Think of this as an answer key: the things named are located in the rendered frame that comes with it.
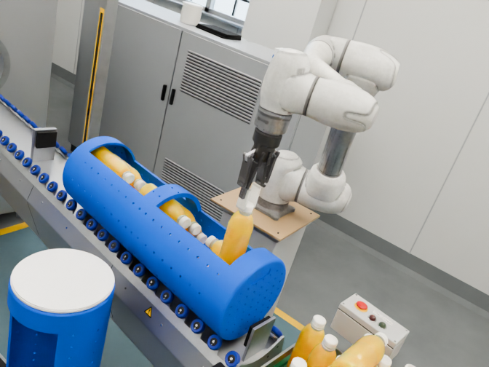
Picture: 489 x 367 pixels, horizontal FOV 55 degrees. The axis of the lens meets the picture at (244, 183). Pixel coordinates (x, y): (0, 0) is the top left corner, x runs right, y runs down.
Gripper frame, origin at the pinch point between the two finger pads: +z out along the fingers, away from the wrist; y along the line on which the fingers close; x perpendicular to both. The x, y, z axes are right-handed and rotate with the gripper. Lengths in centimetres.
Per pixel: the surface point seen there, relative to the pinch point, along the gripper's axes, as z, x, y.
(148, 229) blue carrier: 23.1, -24.5, 11.3
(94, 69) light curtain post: 6, -132, -31
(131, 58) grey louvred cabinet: 29, -236, -129
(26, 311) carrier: 37, -22, 49
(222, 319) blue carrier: 29.7, 12.0, 11.9
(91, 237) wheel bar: 46, -55, 10
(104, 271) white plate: 34.7, -24.8, 24.8
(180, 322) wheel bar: 45.2, -4.0, 9.1
